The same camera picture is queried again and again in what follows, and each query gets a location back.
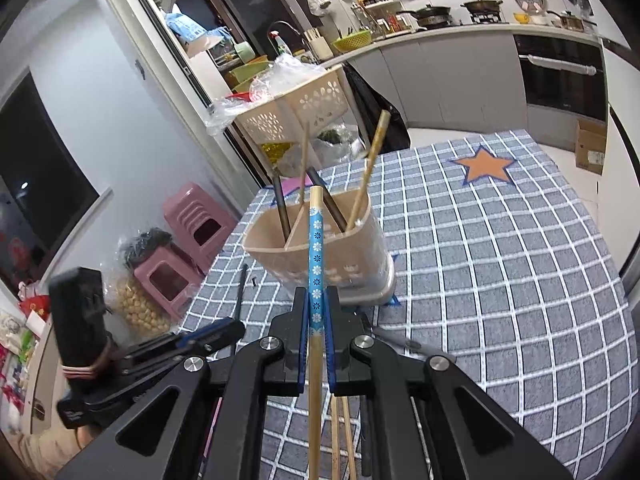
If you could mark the green plastic basin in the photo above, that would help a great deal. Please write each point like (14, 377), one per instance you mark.
(247, 75)

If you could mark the clear plastic bag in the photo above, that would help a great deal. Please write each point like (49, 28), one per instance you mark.
(285, 75)

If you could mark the bag of yellow balls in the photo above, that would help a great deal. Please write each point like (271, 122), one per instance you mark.
(140, 310)

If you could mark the white chopstick holder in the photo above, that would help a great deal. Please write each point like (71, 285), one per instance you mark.
(320, 47)

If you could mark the dark hanging cloth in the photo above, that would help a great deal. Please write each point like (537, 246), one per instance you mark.
(375, 115)

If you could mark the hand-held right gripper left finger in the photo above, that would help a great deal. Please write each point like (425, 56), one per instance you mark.
(301, 360)

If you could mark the spice rack with bottles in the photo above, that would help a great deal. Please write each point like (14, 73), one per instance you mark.
(375, 12)

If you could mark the black kitchen faucet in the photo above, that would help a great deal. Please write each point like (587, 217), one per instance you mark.
(287, 24)

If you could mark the cardboard box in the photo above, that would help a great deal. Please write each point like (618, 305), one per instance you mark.
(590, 147)

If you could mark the blue floral bamboo chopstick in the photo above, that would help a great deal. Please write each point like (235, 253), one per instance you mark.
(316, 240)

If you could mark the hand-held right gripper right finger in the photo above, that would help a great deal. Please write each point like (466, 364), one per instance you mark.
(330, 355)

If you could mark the short pink plastic stool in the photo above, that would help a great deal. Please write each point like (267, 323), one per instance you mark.
(150, 272)

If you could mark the grey checked star tablecloth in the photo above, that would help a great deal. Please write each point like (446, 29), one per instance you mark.
(500, 260)

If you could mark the dark cooking pot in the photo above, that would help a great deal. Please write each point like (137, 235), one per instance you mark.
(482, 7)

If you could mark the hanging white plastic bag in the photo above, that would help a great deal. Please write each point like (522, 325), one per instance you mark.
(316, 2)

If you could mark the white kitchen counter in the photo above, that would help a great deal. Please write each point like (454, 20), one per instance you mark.
(450, 75)

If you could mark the plain bamboo chopstick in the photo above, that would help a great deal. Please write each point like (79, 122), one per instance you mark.
(348, 440)
(372, 155)
(335, 440)

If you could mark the black built-in oven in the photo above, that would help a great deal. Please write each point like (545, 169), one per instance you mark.
(560, 80)

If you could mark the pile of colourful packets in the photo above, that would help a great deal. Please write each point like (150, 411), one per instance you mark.
(20, 350)

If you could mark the small metal saucepan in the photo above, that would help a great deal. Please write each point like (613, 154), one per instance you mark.
(572, 21)

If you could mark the beige perforated basket rack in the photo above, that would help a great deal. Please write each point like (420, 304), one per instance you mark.
(320, 97)

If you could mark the dark grey plastic spoon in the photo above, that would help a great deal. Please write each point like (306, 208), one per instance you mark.
(280, 205)
(400, 341)

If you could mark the dark chopsticks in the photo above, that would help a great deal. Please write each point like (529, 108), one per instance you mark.
(327, 200)

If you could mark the blue hanging bag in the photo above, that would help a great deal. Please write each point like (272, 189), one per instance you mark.
(192, 27)

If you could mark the clear bag of vegetables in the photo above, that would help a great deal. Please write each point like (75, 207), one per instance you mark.
(335, 142)

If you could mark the yellow bowl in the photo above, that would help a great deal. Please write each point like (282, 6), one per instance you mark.
(521, 18)

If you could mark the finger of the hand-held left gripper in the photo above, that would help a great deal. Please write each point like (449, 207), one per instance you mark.
(220, 342)
(210, 329)

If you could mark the sliding door frame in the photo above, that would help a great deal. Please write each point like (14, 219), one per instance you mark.
(165, 60)

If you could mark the dark window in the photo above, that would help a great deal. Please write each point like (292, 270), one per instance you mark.
(35, 185)

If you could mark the thin black rod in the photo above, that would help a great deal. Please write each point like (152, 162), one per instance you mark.
(239, 305)

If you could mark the black wok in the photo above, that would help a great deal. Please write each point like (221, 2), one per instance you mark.
(430, 14)

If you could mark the green plastic colander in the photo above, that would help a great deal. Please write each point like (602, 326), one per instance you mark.
(352, 41)

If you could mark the tall stack of pink stools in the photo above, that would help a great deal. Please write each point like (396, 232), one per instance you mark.
(195, 210)

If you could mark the yellow oil bottle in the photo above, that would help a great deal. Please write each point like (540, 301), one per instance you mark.
(277, 152)

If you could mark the beige plastic utensil holder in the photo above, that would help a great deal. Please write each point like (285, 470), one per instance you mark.
(340, 260)

